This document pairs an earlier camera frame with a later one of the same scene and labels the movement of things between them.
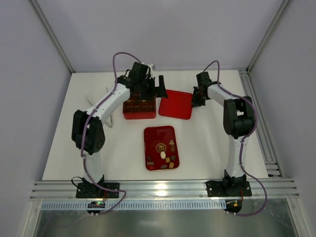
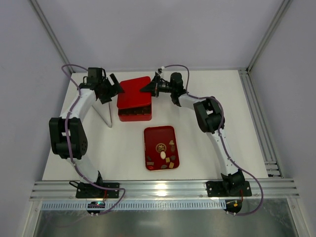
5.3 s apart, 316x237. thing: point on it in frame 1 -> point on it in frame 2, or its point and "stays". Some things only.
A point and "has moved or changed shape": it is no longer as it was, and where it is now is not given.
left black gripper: [153, 87] -> [108, 87]
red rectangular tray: [161, 147] stays
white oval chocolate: [163, 155] stays
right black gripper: [197, 95] -> [157, 86]
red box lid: [178, 105] has moved or changed shape
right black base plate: [216, 189] stays
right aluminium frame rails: [261, 129] stays
